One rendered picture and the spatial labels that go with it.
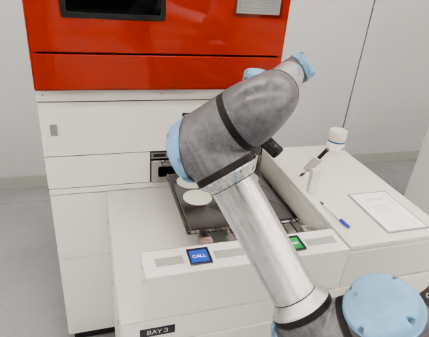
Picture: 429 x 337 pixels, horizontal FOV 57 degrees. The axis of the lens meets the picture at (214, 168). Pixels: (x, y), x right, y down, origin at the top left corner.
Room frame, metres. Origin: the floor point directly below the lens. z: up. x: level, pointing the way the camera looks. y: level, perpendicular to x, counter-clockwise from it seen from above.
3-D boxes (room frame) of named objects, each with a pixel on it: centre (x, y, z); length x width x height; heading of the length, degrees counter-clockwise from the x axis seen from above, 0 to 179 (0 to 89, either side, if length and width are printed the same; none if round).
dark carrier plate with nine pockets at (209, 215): (1.17, -0.05, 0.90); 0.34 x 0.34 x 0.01; 19
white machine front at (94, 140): (1.32, 0.20, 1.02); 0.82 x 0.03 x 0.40; 109
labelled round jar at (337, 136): (1.47, -0.48, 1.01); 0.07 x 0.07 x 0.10
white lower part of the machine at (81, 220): (1.65, 0.31, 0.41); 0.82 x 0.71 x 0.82; 109
